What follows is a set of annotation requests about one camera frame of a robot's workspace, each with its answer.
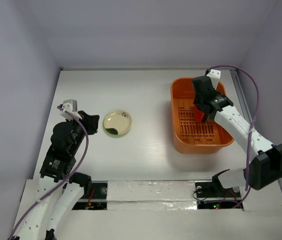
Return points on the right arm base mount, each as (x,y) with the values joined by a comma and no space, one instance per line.
(211,197)

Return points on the green plate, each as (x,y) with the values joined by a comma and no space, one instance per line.
(111,127)

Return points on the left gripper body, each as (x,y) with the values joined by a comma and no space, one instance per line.
(81,135)

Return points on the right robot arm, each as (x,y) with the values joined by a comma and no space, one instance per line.
(264,158)

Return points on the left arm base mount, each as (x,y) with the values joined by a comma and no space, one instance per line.
(96,199)

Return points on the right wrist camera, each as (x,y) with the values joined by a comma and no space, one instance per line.
(214,75)

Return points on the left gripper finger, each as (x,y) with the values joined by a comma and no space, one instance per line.
(93,121)
(84,115)

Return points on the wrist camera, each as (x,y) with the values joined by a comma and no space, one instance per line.
(214,75)
(68,109)

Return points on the brown rimmed plate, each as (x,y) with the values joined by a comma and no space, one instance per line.
(207,119)

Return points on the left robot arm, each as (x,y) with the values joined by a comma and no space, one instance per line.
(60,186)

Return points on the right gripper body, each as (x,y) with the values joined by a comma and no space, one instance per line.
(203,110)

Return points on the orange dish rack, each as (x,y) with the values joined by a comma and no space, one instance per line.
(189,136)

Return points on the orange plate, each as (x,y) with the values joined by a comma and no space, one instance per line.
(199,116)

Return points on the cream plate with ink drawing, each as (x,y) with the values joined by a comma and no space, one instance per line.
(117,122)

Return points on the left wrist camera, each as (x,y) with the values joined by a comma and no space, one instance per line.
(68,109)

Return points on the aluminium rail right side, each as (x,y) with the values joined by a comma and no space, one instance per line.
(248,117)

